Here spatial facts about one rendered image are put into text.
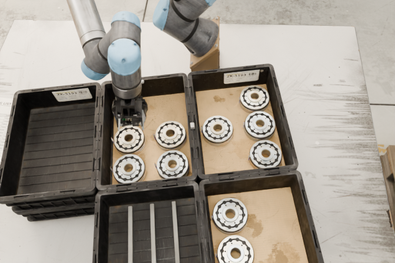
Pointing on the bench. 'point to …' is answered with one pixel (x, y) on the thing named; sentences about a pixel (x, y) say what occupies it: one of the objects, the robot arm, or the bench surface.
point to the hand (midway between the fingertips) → (131, 121)
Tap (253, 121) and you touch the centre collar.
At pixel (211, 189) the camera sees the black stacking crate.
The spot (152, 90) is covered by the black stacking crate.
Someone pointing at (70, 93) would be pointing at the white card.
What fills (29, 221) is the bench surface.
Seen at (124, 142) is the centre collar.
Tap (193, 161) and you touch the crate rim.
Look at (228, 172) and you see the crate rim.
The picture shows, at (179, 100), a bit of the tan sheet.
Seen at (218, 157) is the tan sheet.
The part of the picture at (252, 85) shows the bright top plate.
